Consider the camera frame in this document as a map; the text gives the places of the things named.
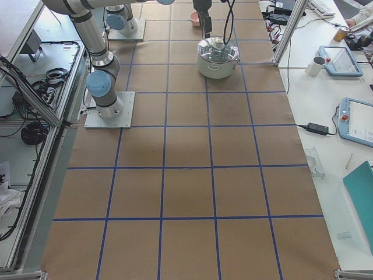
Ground teal folder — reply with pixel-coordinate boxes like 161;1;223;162
343;160;372;255

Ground brown paper table mat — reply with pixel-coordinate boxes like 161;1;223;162
41;1;339;279

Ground white mug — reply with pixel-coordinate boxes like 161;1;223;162
305;56;326;76

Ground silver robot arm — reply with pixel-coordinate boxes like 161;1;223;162
43;1;133;118
104;0;212;38

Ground black power adapter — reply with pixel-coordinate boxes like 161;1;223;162
306;122;329;136

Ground white cooking pot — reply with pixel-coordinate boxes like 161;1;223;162
197;51;240;79

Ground far blue teach pendant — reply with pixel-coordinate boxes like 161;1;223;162
318;45;363;77

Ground glass pot lid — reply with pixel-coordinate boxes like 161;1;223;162
198;36;238;62

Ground yellow can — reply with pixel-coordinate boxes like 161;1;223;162
333;26;349;43

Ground blue teach pendant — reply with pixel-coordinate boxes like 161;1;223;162
337;97;372;147
318;45;363;77

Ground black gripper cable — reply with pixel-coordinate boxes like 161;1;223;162
220;0;237;45

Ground pink bowl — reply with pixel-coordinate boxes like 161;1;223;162
189;11;200;27

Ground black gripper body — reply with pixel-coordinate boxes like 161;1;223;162
192;0;212;12

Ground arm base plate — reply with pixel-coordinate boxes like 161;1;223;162
108;18;146;41
85;92;135;129

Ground aluminium frame post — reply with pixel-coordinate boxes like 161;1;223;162
272;0;308;67

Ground near blue teach pendant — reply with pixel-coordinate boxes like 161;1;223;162
337;97;372;147

